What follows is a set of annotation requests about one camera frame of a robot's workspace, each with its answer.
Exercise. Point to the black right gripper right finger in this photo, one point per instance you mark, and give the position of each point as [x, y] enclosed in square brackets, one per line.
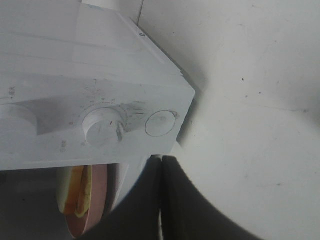
[186, 214]

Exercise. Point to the white microwave oven body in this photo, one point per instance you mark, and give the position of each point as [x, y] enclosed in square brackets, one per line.
[61, 60]

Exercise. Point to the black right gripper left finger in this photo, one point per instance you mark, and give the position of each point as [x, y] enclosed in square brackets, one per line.
[137, 216]

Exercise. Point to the white timer knob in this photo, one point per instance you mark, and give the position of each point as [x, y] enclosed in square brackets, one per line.
[103, 127]

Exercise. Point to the pink round plate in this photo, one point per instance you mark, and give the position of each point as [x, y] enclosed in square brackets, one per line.
[79, 226]

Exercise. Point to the round white door release button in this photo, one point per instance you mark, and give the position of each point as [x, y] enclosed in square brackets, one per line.
[160, 123]

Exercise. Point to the toast sandwich with filling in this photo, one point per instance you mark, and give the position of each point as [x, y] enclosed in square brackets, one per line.
[74, 187]

